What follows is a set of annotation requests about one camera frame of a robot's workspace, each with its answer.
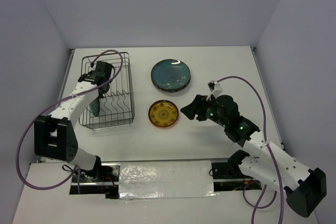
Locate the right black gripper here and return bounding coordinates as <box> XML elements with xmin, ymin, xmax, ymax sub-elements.
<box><xmin>180</xmin><ymin>94</ymin><xmax>227</xmax><ymax>127</ymax></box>

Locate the orange plastic plate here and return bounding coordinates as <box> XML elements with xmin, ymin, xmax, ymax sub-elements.
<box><xmin>152</xmin><ymin>123</ymin><xmax>176</xmax><ymax>130</ymax></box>

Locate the amber brown small plate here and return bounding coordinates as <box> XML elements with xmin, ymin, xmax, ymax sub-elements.
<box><xmin>148</xmin><ymin>100</ymin><xmax>179</xmax><ymax>126</ymax></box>

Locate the dark green plate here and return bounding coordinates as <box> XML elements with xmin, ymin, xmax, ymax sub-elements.
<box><xmin>150</xmin><ymin>59</ymin><xmax>192</xmax><ymax>88</ymax></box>

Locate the blue floral celadon plate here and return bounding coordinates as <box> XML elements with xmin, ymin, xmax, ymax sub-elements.
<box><xmin>89</xmin><ymin>97</ymin><xmax>100</xmax><ymax>117</ymax></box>

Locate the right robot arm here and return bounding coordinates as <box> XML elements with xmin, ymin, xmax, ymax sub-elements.
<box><xmin>181</xmin><ymin>94</ymin><xmax>327</xmax><ymax>218</ymax></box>

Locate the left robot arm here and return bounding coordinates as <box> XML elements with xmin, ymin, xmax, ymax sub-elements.
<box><xmin>34</xmin><ymin>61</ymin><xmax>114</xmax><ymax>182</ymax></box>

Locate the silver foil tape sheet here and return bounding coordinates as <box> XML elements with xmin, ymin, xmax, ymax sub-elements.
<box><xmin>119</xmin><ymin>161</ymin><xmax>216</xmax><ymax>199</ymax></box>

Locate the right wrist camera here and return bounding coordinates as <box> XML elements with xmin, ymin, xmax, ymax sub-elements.
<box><xmin>206</xmin><ymin>81</ymin><xmax>223</xmax><ymax>101</ymax></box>

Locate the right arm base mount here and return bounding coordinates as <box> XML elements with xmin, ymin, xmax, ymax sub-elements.
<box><xmin>208</xmin><ymin>151</ymin><xmax>261</xmax><ymax>193</ymax></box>

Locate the wire dish rack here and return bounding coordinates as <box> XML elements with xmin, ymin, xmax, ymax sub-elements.
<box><xmin>79</xmin><ymin>52</ymin><xmax>135</xmax><ymax>130</ymax></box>

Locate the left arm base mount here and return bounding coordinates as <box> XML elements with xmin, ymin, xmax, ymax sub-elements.
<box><xmin>69</xmin><ymin>165</ymin><xmax>120</xmax><ymax>199</ymax></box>

